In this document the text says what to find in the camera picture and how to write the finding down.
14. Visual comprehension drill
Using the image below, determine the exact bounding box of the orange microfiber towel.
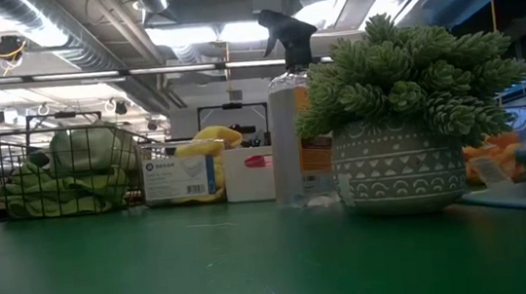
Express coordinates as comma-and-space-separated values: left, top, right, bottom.
461, 130, 526, 186

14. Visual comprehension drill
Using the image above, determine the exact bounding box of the clear spray bottle black trigger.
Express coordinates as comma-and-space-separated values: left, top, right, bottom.
255, 3, 341, 211

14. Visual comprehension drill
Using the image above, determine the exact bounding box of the clear plastic bin white label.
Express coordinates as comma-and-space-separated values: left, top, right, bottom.
136, 134, 233, 210

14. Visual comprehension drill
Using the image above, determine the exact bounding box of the bright ceiling light panel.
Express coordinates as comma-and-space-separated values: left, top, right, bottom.
145, 17, 272, 54

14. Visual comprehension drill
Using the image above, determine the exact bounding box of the artificial succulent in grey pot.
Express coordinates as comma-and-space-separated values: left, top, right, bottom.
284, 0, 526, 227

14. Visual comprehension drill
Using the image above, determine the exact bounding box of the green table mat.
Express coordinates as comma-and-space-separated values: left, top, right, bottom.
0, 165, 526, 294

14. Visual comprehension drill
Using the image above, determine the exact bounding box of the grey horizontal ceiling pipe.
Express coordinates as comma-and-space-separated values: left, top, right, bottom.
0, 39, 333, 96

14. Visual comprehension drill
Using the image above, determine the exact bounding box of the black rectangular stand frame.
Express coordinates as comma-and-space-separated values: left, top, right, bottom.
196, 97, 272, 140

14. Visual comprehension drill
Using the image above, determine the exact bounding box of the black wire basket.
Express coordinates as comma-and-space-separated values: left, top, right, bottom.
0, 114, 166, 225

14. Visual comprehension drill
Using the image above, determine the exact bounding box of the yellow hanging cord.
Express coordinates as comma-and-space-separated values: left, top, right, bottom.
489, 0, 499, 34

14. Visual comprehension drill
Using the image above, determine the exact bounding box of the black reel with yellow cord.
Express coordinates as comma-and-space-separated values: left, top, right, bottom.
0, 33, 30, 63

